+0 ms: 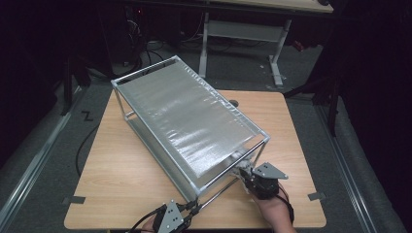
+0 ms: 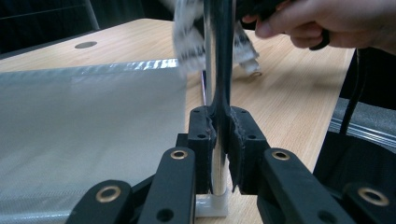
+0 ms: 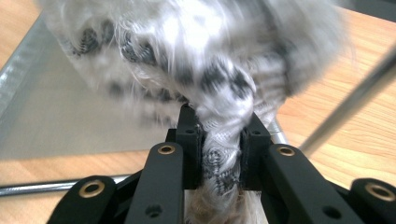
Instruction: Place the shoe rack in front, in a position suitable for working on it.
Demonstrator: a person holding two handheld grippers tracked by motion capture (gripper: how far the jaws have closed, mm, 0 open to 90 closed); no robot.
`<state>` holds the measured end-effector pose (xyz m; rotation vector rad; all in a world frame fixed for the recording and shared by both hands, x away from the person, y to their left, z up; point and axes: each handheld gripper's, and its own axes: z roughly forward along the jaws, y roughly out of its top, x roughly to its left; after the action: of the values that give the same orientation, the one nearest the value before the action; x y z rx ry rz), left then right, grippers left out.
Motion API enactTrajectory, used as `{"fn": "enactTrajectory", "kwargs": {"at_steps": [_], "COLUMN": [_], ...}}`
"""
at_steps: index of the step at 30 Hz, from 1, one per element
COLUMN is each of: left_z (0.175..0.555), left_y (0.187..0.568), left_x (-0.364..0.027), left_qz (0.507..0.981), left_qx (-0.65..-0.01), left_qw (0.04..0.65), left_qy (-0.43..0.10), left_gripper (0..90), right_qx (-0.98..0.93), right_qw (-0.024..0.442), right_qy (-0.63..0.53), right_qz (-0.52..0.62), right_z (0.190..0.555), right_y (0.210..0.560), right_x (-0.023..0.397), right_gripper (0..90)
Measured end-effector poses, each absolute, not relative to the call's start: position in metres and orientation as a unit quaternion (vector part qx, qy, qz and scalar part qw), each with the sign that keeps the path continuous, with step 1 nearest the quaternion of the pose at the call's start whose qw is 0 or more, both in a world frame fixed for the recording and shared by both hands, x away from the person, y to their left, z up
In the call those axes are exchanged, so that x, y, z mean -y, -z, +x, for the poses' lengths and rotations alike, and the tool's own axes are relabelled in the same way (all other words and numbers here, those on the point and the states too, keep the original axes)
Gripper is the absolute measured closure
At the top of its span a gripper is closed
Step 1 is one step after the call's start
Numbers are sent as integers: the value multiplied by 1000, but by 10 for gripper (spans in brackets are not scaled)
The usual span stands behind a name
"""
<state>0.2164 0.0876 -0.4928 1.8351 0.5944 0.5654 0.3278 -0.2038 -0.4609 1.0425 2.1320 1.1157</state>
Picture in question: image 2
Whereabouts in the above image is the white grey striped cloth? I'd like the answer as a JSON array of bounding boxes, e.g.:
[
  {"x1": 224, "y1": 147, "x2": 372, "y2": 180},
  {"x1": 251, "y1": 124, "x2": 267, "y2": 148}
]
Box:
[{"x1": 172, "y1": 0, "x2": 262, "y2": 77}]

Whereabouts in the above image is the round grey table grommet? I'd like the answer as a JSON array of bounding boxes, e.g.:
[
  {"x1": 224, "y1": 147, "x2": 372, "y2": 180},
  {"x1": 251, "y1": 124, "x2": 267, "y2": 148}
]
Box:
[{"x1": 74, "y1": 41, "x2": 98, "y2": 50}]

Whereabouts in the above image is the metal floor rail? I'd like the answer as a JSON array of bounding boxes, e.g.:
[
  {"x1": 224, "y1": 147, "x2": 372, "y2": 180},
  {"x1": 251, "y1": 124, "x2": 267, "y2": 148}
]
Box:
[{"x1": 329, "y1": 117, "x2": 396, "y2": 147}]

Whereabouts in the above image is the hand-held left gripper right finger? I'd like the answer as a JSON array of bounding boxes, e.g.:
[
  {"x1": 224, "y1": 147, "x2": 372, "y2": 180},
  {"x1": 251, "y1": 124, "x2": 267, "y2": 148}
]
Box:
[{"x1": 223, "y1": 105, "x2": 273, "y2": 196}]

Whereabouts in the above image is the metal rack with grey fabric shelves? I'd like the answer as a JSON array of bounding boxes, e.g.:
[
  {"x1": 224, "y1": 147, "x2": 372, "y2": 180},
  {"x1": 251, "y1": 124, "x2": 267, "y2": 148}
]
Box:
[{"x1": 0, "y1": 0, "x2": 237, "y2": 224}]

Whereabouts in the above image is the right hand-held gripper black cable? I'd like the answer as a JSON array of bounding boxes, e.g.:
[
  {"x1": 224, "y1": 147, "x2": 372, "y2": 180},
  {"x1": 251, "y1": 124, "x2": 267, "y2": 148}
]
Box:
[{"x1": 338, "y1": 48, "x2": 369, "y2": 135}]

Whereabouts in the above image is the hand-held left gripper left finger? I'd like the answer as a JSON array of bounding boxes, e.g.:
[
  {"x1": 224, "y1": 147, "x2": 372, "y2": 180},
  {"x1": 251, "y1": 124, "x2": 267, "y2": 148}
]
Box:
[{"x1": 175, "y1": 105, "x2": 219, "y2": 194}]

